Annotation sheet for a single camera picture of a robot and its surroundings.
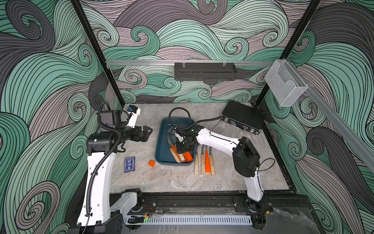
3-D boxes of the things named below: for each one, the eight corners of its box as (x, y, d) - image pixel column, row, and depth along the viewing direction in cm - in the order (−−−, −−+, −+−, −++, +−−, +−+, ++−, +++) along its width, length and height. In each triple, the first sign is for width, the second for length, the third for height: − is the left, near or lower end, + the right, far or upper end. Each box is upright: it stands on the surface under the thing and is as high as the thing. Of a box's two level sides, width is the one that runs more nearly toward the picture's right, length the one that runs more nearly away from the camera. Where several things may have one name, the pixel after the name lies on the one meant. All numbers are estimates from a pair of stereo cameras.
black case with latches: (218, 120, 112) (220, 115, 107) (228, 102, 126) (230, 97, 121) (257, 137, 102) (261, 132, 97) (264, 115, 116) (267, 110, 111)
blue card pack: (124, 173, 86) (123, 171, 84) (125, 159, 91) (124, 157, 90) (135, 170, 87) (134, 169, 85) (135, 157, 92) (134, 155, 91)
